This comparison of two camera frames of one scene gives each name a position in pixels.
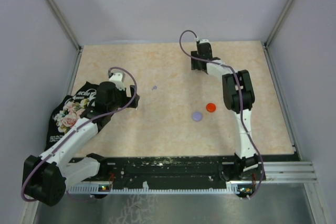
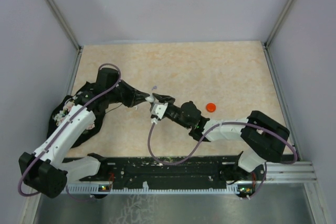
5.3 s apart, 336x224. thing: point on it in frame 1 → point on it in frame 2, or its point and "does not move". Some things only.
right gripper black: x=193 y=65 → x=161 y=98
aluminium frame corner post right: x=267 y=51 does not move
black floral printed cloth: x=66 y=113 does not move
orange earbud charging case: x=211 y=107 does not move
